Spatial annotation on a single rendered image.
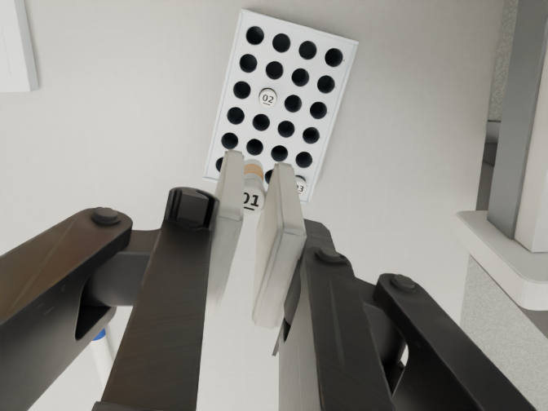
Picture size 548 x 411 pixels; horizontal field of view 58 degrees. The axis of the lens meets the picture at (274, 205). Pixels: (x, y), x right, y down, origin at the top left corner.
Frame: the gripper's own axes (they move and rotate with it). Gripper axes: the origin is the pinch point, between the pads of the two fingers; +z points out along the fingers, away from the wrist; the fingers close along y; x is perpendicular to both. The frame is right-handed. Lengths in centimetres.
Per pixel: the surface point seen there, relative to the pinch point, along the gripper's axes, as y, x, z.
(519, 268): 15.8, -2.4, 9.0
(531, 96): 14.8, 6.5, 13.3
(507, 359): 89, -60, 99
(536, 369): 98, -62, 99
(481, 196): 50, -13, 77
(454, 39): 13.5, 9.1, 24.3
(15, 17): -17.9, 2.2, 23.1
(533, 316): 52, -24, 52
